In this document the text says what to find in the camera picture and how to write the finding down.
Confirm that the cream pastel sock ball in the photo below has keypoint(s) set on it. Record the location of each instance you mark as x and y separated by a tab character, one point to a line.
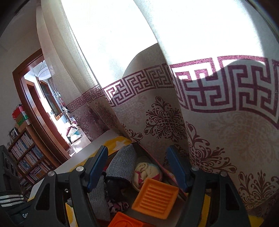
144	171

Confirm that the red tin box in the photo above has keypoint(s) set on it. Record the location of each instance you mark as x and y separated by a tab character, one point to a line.
121	190

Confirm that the grey knit sock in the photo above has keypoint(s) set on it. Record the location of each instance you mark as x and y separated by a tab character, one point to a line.
123	164
98	201

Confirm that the orange number six cube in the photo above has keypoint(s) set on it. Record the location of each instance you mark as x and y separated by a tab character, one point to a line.
122	220

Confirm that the stacked coloured boxes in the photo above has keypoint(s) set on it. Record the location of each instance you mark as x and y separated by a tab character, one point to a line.
21	118

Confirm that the orange ridged cube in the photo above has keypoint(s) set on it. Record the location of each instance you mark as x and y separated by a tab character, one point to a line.
155	199

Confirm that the patterned curtain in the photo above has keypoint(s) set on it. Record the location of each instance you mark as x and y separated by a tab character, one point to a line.
199	75

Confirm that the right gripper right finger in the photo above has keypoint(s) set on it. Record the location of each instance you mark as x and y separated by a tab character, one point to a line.
225	207

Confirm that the wooden bookshelf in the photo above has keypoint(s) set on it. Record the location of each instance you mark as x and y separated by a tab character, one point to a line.
33	158

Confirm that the wooden door frame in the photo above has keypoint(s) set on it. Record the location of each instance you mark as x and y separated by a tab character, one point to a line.
56	147

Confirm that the pink leopard sock ball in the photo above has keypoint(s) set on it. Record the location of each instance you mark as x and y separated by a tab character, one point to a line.
115	207

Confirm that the yellow white towel mat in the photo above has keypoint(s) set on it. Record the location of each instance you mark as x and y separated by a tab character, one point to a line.
113	146

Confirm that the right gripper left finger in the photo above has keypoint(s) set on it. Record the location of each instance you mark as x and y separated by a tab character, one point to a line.
49	204

